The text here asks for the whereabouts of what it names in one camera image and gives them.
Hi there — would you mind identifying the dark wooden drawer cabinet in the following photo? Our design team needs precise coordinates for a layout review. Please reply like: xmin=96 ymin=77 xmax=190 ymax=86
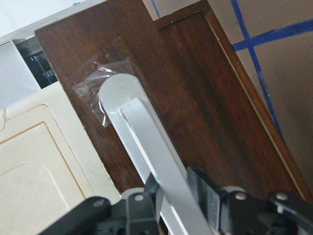
xmin=152 ymin=0 xmax=313 ymax=202

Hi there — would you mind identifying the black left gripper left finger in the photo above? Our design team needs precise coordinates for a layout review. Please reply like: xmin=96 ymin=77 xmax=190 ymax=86
xmin=144 ymin=173 xmax=162 ymax=218

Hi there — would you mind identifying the cream plastic storage box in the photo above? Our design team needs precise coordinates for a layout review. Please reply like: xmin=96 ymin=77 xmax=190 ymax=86
xmin=0 ymin=83 xmax=120 ymax=235

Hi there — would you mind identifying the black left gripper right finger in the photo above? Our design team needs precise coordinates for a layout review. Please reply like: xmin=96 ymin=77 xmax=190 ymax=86
xmin=187 ymin=166 xmax=224 ymax=229

